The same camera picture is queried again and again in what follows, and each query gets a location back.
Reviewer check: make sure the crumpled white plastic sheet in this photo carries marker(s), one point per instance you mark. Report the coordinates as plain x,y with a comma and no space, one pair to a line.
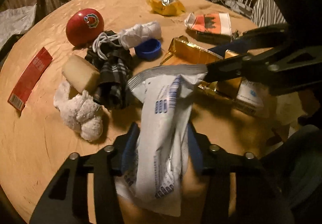
15,20

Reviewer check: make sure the gold foil box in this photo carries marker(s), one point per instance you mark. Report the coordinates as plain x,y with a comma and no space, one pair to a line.
191,50

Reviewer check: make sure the yellow plastic packet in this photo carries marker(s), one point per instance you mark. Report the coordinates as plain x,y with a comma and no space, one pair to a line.
163,7

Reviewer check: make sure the dark plaid cloth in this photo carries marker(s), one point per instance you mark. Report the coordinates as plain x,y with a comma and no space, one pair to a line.
113,70

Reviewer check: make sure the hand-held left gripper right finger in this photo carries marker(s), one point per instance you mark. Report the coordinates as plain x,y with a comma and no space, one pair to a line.
195,149

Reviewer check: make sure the orange and white packet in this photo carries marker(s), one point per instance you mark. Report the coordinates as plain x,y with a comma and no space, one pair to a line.
208,22

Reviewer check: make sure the red flat carton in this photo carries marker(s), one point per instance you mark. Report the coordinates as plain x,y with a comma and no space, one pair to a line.
27,80

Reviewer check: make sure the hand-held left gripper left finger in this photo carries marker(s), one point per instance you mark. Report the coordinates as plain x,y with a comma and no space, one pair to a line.
129,149

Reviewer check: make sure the red ball with sticker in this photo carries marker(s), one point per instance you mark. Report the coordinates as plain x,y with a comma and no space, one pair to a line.
80,30

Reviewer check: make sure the white tissue pack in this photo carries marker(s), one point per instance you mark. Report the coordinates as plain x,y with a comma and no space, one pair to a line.
249,95

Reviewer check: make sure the striped cloth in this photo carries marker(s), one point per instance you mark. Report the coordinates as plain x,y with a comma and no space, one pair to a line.
266,12

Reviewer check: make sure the white cloth with laces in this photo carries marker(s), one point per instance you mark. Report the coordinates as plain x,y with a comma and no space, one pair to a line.
140,32

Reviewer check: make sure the beige sponge block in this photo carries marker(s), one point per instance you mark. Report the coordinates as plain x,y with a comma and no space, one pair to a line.
78,73

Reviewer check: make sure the white fluffy towel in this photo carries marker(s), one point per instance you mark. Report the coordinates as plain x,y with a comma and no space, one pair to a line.
85,118

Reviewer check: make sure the white plastic package blue print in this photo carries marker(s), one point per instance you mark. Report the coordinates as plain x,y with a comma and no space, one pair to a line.
161,125

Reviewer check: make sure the blue bottle cap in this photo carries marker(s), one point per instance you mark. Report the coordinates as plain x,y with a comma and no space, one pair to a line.
148,50

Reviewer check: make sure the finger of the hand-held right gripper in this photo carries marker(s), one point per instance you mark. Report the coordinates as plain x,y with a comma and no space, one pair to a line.
261,35
226,70

